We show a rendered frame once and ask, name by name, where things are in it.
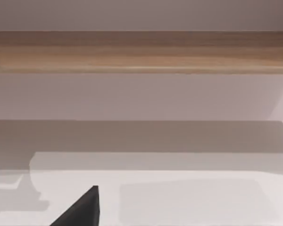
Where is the wooden shelf board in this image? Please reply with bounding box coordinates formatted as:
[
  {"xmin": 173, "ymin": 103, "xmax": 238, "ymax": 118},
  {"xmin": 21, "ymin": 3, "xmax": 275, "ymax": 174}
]
[{"xmin": 0, "ymin": 30, "xmax": 283, "ymax": 78}]

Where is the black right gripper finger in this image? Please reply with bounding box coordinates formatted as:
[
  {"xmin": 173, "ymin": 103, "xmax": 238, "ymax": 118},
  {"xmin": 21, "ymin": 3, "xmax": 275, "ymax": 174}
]
[{"xmin": 49, "ymin": 185, "xmax": 101, "ymax": 226}]

